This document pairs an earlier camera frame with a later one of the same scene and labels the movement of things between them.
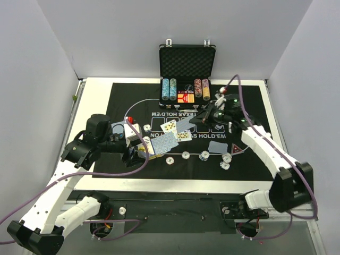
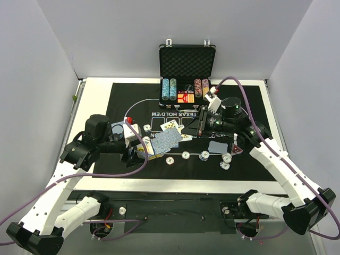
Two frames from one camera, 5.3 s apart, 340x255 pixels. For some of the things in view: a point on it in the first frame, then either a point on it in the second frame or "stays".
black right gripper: x=210 y=115 -> x=202 y=123
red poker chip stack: x=169 y=160 stays
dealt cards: x=216 y=147 stays
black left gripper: x=130 y=153 stays
